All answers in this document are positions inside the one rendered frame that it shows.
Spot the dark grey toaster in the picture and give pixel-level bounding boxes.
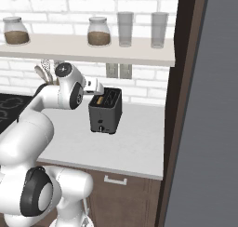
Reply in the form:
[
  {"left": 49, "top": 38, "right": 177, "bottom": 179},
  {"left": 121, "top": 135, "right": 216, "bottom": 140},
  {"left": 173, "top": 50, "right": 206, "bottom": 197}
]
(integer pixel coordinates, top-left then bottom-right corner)
[{"left": 87, "top": 87, "right": 124, "bottom": 136}]

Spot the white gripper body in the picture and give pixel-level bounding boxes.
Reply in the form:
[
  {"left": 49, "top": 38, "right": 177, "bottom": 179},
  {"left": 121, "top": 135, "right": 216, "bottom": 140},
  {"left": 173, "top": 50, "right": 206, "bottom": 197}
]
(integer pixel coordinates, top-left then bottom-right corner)
[{"left": 91, "top": 77, "right": 105, "bottom": 96}]

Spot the grey fridge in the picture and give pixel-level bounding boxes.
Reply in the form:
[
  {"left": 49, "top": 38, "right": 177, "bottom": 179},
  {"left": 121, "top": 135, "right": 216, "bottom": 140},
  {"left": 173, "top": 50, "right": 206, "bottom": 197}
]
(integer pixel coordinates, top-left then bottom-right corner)
[{"left": 163, "top": 0, "right": 238, "bottom": 227}]

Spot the white spatula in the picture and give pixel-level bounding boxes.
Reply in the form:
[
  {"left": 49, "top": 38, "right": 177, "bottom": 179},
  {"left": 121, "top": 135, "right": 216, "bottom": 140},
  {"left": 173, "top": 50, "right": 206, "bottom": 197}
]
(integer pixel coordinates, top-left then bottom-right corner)
[{"left": 33, "top": 64, "right": 52, "bottom": 85}]

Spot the grey wall outlet plate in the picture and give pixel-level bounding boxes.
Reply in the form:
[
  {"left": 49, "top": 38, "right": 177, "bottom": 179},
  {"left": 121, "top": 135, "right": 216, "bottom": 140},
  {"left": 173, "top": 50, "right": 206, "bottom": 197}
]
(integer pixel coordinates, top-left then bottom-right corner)
[
  {"left": 119, "top": 63, "right": 134, "bottom": 80},
  {"left": 105, "top": 62, "right": 120, "bottom": 79}
]

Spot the beige wall shelf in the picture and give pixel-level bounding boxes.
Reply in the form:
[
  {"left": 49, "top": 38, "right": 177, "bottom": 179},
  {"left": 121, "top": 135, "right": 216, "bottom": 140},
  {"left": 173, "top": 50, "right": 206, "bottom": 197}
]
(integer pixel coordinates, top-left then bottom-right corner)
[{"left": 0, "top": 33, "right": 177, "bottom": 68}]

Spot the black hob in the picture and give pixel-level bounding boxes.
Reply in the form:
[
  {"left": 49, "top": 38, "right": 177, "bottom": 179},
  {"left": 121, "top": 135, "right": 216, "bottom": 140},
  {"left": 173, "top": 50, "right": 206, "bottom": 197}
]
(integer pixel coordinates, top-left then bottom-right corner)
[{"left": 0, "top": 92, "right": 35, "bottom": 135}]

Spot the glass jar with brown contents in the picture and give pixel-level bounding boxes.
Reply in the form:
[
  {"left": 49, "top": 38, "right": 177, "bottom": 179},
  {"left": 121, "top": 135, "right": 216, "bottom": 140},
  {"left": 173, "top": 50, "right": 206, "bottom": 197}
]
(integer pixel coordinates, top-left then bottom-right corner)
[
  {"left": 86, "top": 16, "right": 112, "bottom": 47},
  {"left": 2, "top": 16, "right": 32, "bottom": 47}
]

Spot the white drawer handle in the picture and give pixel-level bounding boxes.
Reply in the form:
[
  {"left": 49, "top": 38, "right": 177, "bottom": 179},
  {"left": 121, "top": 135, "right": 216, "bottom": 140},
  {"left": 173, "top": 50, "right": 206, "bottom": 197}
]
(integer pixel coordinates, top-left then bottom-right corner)
[{"left": 103, "top": 174, "right": 128, "bottom": 187}]

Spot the bread slice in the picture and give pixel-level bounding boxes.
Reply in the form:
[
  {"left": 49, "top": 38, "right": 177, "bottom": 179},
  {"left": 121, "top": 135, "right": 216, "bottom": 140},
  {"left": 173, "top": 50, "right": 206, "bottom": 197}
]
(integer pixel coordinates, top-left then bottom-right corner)
[{"left": 93, "top": 95, "right": 105, "bottom": 107}]

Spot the dark brown side panel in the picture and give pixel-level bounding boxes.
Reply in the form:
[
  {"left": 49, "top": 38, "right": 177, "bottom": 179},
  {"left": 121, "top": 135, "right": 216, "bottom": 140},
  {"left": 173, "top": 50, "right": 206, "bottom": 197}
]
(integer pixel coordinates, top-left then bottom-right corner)
[{"left": 153, "top": 0, "right": 209, "bottom": 227}]

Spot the clear drinking glass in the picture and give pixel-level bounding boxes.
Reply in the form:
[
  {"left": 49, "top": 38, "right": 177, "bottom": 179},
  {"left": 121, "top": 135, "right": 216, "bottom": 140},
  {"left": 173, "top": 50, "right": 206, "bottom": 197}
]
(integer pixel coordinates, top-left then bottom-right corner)
[
  {"left": 116, "top": 11, "right": 135, "bottom": 48},
  {"left": 150, "top": 11, "right": 169, "bottom": 49}
]

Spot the brown drawer front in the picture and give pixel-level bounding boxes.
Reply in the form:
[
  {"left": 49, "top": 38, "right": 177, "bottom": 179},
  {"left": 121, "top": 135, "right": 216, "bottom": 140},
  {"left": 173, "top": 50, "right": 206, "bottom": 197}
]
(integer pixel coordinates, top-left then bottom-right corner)
[{"left": 84, "top": 167, "right": 163, "bottom": 227}]

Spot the speckled kitchen utensil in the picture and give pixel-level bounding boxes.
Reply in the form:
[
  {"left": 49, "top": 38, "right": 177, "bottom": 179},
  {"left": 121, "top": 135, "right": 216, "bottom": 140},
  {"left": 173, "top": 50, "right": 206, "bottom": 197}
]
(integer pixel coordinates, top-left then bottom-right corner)
[{"left": 40, "top": 59, "right": 56, "bottom": 83}]

